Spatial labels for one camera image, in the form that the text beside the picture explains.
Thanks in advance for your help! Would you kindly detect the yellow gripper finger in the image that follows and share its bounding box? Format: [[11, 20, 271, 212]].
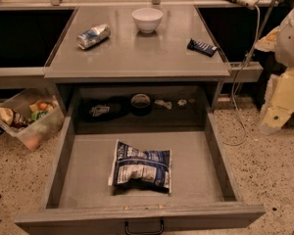
[[259, 68, 294, 134]]

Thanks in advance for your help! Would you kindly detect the blue chip bag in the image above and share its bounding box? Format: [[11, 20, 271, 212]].
[[108, 140, 172, 193]]

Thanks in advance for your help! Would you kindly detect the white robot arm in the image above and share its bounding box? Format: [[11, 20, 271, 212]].
[[256, 7, 294, 134]]

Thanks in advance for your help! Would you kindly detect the open grey drawer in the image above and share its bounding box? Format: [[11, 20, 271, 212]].
[[14, 86, 267, 235]]

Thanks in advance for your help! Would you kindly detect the brown snack bag in bin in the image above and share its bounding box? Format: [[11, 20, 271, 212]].
[[0, 108, 28, 129]]

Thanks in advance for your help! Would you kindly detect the dark blue snack bar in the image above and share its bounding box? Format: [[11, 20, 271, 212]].
[[187, 39, 218, 57]]

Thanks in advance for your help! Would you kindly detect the white ceramic bowl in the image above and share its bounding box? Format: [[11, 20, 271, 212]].
[[132, 8, 163, 33]]

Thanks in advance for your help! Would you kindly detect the crushed silver soda can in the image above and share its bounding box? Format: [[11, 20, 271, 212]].
[[76, 24, 111, 50]]

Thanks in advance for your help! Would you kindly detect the red toy fruit in bin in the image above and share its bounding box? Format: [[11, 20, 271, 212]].
[[38, 102, 48, 111]]

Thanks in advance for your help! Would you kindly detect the clear plastic storage bin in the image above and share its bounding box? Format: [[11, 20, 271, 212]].
[[0, 88, 65, 151]]

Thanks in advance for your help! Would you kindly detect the white power cable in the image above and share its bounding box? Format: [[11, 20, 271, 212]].
[[222, 4, 262, 147]]

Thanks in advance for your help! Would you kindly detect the black drawer handle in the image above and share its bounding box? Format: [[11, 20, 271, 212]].
[[124, 220, 165, 235]]

